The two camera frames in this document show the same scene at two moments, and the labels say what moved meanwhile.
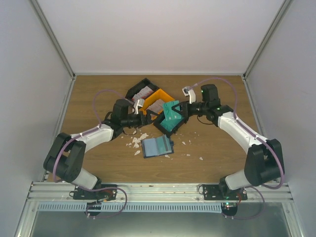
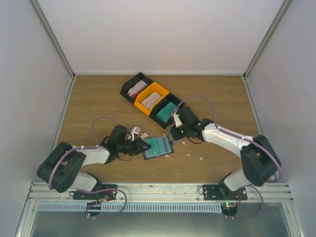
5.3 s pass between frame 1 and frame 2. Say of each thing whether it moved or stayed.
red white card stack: moved
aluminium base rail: stayed
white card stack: moved
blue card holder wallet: stayed
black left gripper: moved
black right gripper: moved
